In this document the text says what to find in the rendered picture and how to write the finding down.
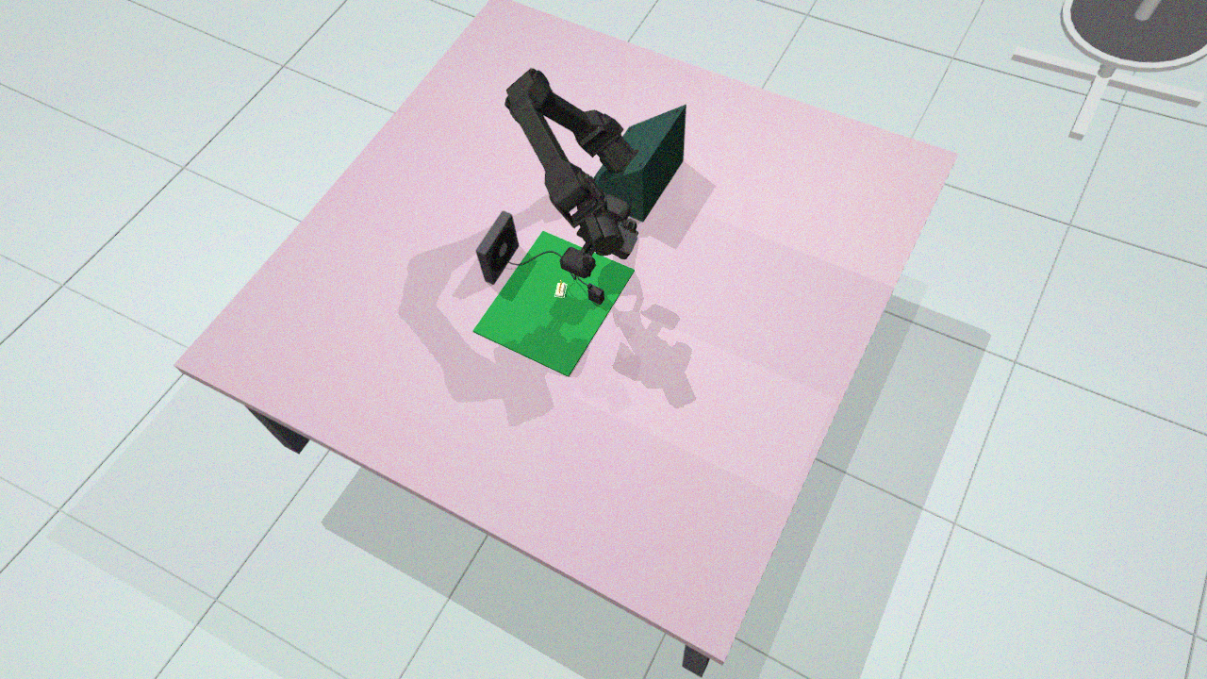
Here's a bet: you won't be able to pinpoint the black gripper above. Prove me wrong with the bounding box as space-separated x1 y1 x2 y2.
560 195 631 279

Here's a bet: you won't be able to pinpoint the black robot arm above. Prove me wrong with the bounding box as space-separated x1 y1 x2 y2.
505 68 639 259

